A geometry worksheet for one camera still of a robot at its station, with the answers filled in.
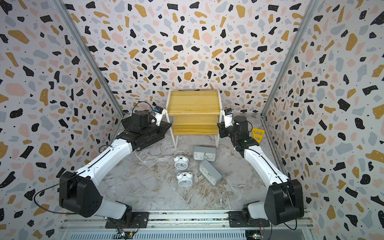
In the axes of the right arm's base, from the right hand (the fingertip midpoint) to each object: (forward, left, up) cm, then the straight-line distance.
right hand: (220, 123), depth 83 cm
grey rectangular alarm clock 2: (-8, +10, -19) cm, 23 cm away
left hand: (-2, +28, +1) cm, 28 cm away
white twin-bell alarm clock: (-15, +22, -18) cm, 32 cm away
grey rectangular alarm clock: (-21, +5, -17) cm, 28 cm away
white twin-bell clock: (-25, +19, -18) cm, 36 cm away
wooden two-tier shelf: (-1, +15, +8) cm, 17 cm away
